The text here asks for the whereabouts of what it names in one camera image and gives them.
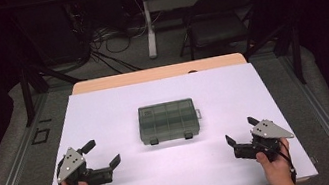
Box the person's right hand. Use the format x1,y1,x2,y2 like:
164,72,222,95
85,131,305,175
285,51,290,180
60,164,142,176
253,138,297,185

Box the clear grey plastic organiser box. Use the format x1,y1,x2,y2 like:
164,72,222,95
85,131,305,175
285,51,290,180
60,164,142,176
135,96,206,148

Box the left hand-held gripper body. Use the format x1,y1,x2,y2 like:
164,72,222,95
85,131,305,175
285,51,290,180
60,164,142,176
52,141,115,185

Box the black metal stand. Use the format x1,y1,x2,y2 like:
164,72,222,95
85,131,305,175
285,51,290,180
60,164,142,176
6,5,92,129
237,14,309,95

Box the black folding chair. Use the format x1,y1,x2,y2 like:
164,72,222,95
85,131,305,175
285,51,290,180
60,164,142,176
169,0,270,63

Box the bundle of floor cables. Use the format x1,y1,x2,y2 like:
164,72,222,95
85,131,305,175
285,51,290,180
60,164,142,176
67,0,171,81

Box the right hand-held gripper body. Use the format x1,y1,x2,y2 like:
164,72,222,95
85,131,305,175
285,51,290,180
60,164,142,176
229,114,299,168

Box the white table cover board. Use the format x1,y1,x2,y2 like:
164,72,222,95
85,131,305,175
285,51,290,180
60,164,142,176
22,54,321,185

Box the white-legged background desk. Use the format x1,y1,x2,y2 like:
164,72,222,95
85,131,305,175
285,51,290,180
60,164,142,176
120,0,281,64

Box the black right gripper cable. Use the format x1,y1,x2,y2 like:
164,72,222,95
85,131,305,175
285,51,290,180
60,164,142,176
260,136,299,185

